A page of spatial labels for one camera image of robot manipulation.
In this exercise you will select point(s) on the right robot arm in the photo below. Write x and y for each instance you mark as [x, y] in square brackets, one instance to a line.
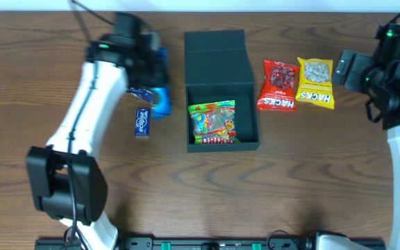
[378, 77]

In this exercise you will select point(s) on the dark blue snack wrapper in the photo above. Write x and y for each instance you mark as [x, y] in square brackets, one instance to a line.
[144, 94]

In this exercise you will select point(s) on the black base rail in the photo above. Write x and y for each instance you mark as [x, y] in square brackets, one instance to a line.
[144, 243]

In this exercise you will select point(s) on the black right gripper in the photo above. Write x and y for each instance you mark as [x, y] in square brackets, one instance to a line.
[354, 70]

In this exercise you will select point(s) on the Haribo sour worms bag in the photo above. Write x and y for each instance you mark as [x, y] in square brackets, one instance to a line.
[214, 123]

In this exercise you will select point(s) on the blue Oreo cookie pack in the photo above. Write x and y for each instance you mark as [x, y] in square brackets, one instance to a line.
[162, 106]

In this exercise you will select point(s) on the yellow Hacks candy bag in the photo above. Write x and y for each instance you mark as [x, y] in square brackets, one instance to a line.
[315, 84]

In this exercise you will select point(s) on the blue Eclipse mints tin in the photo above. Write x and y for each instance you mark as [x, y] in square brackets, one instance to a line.
[142, 120]

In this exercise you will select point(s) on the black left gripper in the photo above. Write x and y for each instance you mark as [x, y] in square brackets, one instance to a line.
[155, 77]

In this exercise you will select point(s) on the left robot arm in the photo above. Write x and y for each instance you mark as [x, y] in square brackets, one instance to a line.
[66, 182]

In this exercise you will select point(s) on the red Hacks candy bag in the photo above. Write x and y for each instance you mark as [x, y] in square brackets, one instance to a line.
[278, 88]

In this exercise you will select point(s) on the black open gift box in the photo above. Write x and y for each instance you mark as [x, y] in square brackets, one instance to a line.
[217, 68]

